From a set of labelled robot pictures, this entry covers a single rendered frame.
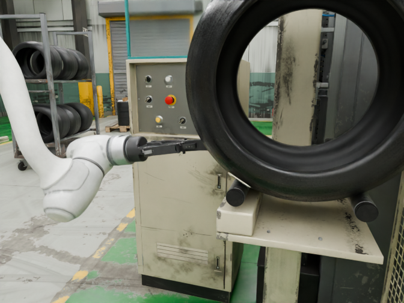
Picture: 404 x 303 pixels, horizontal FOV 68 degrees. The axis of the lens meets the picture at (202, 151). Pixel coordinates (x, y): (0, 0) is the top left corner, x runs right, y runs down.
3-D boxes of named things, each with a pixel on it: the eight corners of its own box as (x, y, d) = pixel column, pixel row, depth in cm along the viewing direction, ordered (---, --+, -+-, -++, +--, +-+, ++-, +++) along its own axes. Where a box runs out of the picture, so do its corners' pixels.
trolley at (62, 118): (66, 148, 518) (53, 30, 474) (102, 149, 514) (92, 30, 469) (14, 172, 389) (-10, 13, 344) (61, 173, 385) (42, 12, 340)
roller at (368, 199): (335, 160, 95) (350, 162, 94) (333, 173, 96) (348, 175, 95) (357, 201, 62) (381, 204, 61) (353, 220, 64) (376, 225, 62)
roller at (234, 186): (246, 154, 103) (260, 154, 102) (246, 166, 104) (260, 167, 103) (225, 188, 70) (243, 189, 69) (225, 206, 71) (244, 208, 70)
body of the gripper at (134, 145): (122, 139, 83) (152, 137, 81) (137, 134, 91) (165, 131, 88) (127, 165, 85) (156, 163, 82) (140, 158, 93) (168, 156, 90)
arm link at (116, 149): (121, 133, 93) (137, 131, 91) (125, 161, 95) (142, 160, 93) (103, 138, 85) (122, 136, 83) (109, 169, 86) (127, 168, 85)
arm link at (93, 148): (128, 151, 97) (113, 182, 88) (88, 154, 102) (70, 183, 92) (113, 125, 90) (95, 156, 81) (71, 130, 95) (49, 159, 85)
